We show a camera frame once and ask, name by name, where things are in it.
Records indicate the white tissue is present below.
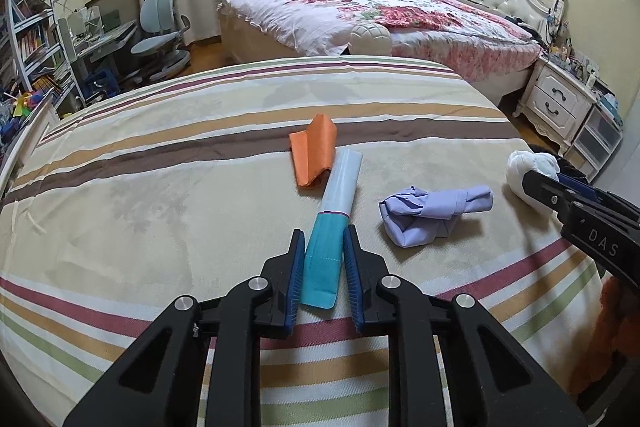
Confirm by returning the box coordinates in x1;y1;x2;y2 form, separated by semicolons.
505;149;561;214

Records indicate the lavender cloth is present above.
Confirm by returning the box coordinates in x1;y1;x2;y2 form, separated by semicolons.
378;185;494;248

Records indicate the teal white tube package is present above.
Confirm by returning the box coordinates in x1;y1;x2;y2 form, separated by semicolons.
300;148;362;310

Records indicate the clear plastic drawer unit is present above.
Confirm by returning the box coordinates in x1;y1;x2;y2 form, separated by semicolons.
572;105;623;182

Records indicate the white nightstand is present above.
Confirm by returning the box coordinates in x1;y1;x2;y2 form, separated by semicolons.
513;54;597;154

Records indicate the striped bed sheet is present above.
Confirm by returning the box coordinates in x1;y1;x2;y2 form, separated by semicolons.
1;57;602;425

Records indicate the white round bedpost knob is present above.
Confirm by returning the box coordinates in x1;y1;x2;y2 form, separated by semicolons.
348;20;393;56

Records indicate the study desk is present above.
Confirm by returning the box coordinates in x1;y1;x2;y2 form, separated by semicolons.
52;0;139;102

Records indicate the white bookshelf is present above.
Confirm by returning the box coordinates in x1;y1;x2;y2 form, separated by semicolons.
1;0;79;108

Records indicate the grey-blue desk chair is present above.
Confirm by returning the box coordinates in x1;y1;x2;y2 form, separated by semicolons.
130;0;191;84

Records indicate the floral bed quilt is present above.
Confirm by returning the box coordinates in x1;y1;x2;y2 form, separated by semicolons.
217;0;541;82

